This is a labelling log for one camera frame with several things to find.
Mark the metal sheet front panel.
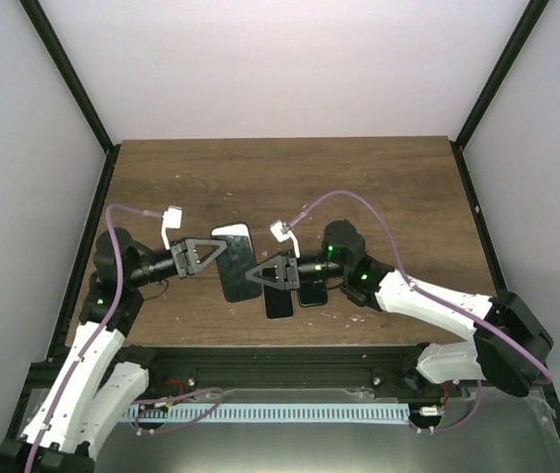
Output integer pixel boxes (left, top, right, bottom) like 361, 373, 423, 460
96, 388, 560, 472

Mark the black frame post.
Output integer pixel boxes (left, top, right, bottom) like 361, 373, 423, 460
17, 0, 115, 154
455, 0, 551, 149

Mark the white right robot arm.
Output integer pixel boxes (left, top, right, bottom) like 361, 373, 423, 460
245, 220, 553, 397

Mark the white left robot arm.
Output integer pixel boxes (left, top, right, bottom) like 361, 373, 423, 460
0, 228, 228, 472

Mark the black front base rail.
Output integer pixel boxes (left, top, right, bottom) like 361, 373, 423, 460
26, 344, 552, 400

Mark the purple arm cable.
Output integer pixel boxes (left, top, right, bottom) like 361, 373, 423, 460
26, 203, 227, 473
289, 190, 553, 435

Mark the black frame post right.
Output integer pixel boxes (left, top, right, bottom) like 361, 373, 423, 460
455, 0, 551, 149

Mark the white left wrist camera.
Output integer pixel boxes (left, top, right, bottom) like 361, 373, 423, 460
161, 206, 182, 249

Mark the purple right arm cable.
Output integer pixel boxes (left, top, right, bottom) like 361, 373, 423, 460
289, 190, 553, 435

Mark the black smartphone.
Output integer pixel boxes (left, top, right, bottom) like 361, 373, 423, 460
211, 223, 251, 245

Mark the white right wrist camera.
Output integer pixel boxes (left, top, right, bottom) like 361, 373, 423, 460
269, 220, 301, 258

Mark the light blue slotted cable duct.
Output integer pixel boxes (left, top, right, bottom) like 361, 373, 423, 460
121, 403, 410, 425

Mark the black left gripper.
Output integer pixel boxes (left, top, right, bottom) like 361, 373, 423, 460
128, 237, 228, 289

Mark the black phone case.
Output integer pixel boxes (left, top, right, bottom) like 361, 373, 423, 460
298, 281, 328, 307
215, 243, 262, 304

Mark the purple edged smartphone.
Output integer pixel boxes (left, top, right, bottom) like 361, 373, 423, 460
263, 287, 294, 320

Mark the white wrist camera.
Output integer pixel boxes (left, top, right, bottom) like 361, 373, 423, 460
269, 220, 301, 258
161, 206, 182, 249

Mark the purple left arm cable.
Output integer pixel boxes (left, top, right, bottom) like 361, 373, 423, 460
26, 203, 227, 473

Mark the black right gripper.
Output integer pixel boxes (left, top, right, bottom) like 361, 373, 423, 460
245, 251, 347, 293

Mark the black frame post left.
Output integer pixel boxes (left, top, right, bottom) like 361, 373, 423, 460
17, 0, 115, 154

